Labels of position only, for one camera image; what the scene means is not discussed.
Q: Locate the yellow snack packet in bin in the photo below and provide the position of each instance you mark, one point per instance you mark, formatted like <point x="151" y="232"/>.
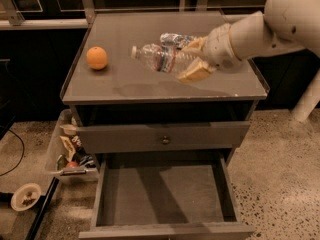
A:
<point x="69" y="147"/>

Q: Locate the grey drawer cabinet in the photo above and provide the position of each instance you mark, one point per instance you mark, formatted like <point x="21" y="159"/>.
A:
<point x="125" y="93"/>

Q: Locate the closed grey upper drawer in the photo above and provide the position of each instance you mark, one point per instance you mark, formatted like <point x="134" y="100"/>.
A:
<point x="148" y="137"/>

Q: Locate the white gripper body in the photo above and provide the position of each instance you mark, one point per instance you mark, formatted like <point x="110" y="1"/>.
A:
<point x="218" y="48"/>

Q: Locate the orange fruit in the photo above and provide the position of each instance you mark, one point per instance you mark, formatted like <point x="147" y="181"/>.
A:
<point x="97" y="58"/>

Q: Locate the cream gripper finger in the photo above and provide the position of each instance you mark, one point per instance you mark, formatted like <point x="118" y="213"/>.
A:
<point x="195" y="46"/>
<point x="198" y="70"/>

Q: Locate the grey metal railing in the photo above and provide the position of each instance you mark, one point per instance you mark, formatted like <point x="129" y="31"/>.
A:
<point x="15" y="20"/>

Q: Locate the clear plastic storage bin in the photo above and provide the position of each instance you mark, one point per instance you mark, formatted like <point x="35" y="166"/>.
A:
<point x="56" y="151"/>

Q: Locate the round brass drawer knob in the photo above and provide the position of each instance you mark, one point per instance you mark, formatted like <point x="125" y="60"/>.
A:
<point x="165" y="140"/>

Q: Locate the red round item in bin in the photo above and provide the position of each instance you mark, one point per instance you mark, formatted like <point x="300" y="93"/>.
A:
<point x="72" y="164"/>

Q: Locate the open grey middle drawer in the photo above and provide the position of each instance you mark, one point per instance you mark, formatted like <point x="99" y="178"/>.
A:
<point x="184" y="195"/>

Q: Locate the clear plastic water bottle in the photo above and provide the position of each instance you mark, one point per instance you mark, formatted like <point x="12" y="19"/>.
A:
<point x="162" y="58"/>

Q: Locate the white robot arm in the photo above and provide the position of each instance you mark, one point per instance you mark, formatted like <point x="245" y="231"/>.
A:
<point x="284" y="26"/>

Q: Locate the black floor bar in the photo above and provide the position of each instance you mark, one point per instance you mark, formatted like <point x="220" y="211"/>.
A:
<point x="45" y="200"/>

